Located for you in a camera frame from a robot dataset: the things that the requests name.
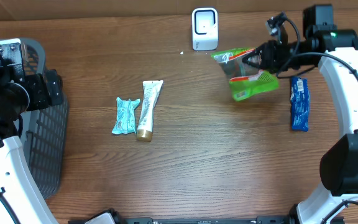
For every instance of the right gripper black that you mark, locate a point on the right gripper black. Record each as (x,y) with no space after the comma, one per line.
(266,55)

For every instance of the green red snack bag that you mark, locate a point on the green red snack bag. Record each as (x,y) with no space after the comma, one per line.
(244,81)

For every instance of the blue snack packet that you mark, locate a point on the blue snack packet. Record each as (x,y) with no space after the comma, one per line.
(300,104)

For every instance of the white tube gold cap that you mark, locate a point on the white tube gold cap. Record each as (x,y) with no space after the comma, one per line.
(151,94)

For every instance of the teal small packet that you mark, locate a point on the teal small packet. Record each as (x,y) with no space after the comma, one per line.
(125,116)

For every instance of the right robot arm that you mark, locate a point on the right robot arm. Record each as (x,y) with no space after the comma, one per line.
(320,44)

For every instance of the white barcode scanner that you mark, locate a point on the white barcode scanner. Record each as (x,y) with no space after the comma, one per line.
(204,29)

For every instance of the grey plastic mesh basket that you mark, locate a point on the grey plastic mesh basket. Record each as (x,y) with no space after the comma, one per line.
(48,149)

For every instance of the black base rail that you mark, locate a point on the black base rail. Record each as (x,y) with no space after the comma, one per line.
(204,221)

